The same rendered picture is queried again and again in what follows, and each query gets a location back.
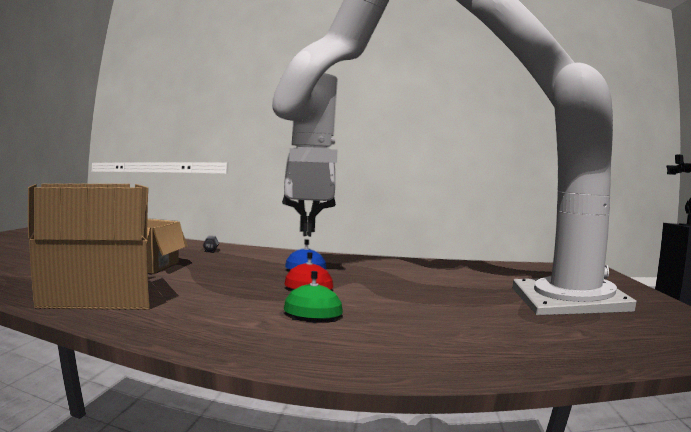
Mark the red service bell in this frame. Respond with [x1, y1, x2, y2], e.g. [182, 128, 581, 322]
[284, 252, 333, 291]

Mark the green bell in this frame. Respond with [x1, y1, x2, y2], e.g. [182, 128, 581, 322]
[284, 271, 343, 323]

